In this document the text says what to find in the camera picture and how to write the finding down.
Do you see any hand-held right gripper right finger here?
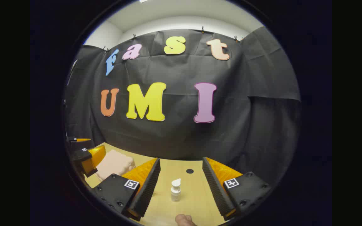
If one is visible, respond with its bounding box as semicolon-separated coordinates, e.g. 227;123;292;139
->
202;157;272;221

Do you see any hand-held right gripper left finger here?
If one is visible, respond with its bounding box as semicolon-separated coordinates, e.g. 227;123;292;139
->
92;158;161;222

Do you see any white pump bottle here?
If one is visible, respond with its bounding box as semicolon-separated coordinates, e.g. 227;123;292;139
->
171;178;182;202

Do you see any pink suitcase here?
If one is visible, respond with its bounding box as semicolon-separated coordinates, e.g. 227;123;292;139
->
96;150;136;182

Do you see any black backdrop cloth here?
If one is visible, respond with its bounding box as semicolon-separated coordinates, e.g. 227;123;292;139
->
64;28;301;186

